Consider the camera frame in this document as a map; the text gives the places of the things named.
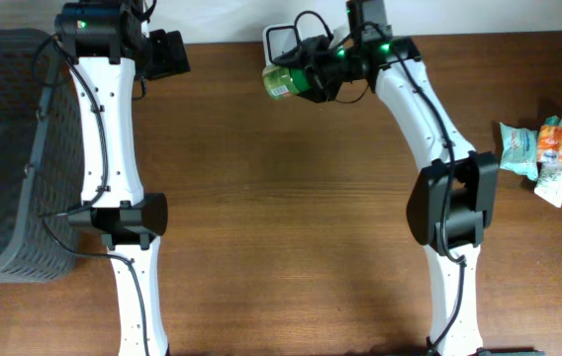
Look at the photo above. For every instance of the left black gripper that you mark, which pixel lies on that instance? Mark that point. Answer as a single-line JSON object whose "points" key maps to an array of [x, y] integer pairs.
{"points": [[172, 56]]}

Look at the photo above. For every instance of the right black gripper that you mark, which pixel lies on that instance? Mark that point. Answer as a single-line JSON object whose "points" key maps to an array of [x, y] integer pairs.
{"points": [[313, 52]]}

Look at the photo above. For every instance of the green round item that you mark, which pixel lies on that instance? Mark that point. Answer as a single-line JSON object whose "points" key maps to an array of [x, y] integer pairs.
{"points": [[281, 82]]}

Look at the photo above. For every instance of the teal wet wipes pack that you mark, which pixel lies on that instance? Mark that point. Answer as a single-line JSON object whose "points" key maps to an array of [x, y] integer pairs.
{"points": [[519, 151]]}

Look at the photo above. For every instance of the small teal tissue pack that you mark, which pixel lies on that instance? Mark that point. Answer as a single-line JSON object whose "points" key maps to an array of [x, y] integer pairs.
{"points": [[552, 121]]}

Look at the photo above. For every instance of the orange tissue pack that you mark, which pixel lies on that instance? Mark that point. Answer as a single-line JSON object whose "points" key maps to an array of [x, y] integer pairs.
{"points": [[549, 144]]}

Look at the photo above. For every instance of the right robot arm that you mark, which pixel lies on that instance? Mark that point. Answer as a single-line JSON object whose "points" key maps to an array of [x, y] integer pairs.
{"points": [[453, 199]]}

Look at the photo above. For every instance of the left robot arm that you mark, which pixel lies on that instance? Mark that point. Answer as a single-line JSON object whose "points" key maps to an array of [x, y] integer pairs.
{"points": [[108, 48]]}

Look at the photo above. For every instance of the white barcode scanner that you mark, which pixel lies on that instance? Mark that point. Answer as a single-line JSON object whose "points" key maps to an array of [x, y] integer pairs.
{"points": [[279, 39]]}

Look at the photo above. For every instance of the grey plastic mesh basket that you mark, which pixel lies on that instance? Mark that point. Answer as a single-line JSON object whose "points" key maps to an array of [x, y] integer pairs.
{"points": [[41, 160]]}

